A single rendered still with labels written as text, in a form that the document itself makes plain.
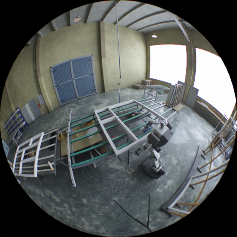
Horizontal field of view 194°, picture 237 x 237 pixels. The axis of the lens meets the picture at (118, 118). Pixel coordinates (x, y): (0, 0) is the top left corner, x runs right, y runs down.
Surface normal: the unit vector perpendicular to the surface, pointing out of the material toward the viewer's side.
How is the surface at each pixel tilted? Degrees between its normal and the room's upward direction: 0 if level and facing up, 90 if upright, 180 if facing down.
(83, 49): 90
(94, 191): 0
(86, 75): 90
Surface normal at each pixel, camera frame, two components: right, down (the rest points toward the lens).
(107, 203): -0.04, -0.79
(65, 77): 0.47, 0.53
